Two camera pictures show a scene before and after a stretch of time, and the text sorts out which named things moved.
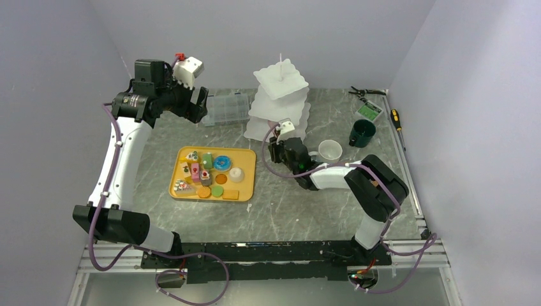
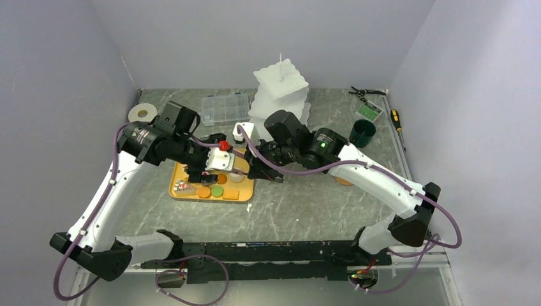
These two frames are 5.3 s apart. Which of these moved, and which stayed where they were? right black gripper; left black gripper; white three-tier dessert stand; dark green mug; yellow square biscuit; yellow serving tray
Moved: right black gripper; left black gripper
Stayed: white three-tier dessert stand; dark green mug; yellow square biscuit; yellow serving tray
